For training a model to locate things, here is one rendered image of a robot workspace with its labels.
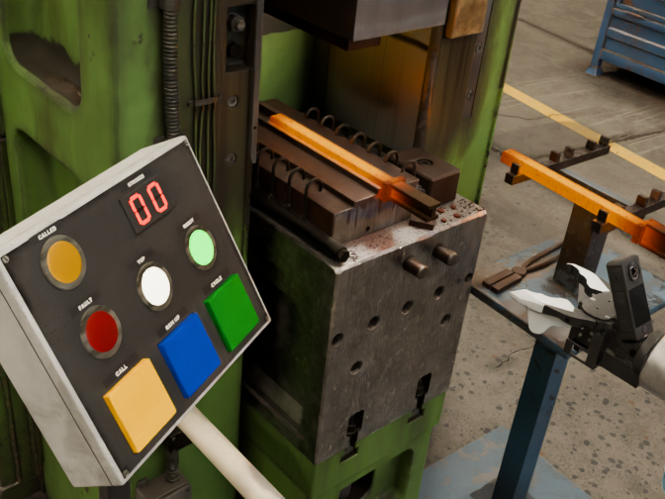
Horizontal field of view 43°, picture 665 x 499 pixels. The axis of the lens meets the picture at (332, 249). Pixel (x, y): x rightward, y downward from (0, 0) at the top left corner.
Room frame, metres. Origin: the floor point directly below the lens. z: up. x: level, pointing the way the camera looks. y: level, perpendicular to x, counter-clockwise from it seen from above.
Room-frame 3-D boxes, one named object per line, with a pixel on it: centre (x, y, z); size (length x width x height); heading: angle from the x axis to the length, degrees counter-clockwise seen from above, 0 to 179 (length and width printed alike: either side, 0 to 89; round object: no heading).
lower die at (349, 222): (1.43, 0.08, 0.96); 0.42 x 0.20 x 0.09; 44
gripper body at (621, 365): (0.96, -0.41, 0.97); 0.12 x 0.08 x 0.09; 44
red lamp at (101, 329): (0.70, 0.24, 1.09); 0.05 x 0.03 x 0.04; 134
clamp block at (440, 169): (1.44, -0.15, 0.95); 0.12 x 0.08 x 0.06; 44
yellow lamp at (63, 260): (0.72, 0.28, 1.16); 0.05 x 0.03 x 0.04; 134
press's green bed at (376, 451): (1.47, 0.05, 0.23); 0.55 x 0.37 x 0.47; 44
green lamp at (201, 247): (0.89, 0.16, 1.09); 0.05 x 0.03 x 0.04; 134
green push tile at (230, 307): (0.87, 0.12, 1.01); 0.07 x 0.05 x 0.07; 159
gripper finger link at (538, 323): (0.99, -0.30, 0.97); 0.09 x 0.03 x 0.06; 77
